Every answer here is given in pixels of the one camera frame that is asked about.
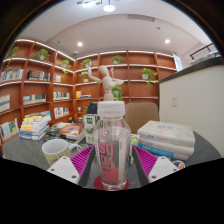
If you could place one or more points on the flat green-white box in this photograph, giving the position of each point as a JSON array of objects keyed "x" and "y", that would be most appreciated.
[{"x": 134, "y": 140}]

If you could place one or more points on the clear bottle with red label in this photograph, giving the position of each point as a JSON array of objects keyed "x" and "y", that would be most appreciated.
[{"x": 111, "y": 153}]

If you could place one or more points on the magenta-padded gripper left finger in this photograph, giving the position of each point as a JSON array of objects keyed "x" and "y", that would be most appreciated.
[{"x": 63, "y": 168}]

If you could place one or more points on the branched ceiling lamp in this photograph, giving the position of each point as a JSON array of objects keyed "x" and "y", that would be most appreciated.
[{"x": 109, "y": 8}]

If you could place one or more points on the ceiling air vent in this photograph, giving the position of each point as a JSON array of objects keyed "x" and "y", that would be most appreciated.
[{"x": 140, "y": 17}]

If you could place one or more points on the dark blue jacket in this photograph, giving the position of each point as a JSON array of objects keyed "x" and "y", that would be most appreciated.
[{"x": 91, "y": 108}]

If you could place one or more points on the orange-white round badge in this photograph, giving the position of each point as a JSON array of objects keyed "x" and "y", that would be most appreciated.
[{"x": 179, "y": 164}]

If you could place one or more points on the stack of colourful books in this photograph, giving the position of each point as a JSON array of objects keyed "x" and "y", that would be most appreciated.
[{"x": 33, "y": 126}]

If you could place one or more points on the stack of dark books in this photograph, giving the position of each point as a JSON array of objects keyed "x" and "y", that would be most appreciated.
[{"x": 70, "y": 130}]

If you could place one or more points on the white mug with yellow print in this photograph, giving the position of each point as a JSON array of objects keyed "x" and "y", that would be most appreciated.
[{"x": 55, "y": 150}]

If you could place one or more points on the tall green-white carton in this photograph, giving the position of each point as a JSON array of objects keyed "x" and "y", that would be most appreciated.
[{"x": 89, "y": 128}]

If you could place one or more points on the wooden artist mannequin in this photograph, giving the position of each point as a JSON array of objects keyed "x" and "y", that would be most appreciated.
[{"x": 107, "y": 81}]

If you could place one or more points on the recessed round ceiling light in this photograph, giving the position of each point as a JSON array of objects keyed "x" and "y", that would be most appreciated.
[
  {"x": 79, "y": 43},
  {"x": 167, "y": 41}
]

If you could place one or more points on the stack of white books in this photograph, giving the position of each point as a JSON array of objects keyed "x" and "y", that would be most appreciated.
[{"x": 166, "y": 135}]

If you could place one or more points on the red-brown wooden shelf unit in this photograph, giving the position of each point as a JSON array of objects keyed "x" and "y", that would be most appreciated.
[{"x": 66, "y": 86}]

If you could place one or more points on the tan upholstered chair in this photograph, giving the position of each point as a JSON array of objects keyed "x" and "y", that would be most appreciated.
[{"x": 141, "y": 115}]

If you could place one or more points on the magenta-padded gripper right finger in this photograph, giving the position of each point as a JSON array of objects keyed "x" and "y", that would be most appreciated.
[{"x": 163, "y": 166}]

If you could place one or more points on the white wall switch plate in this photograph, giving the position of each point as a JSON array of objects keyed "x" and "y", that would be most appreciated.
[{"x": 174, "y": 101}]

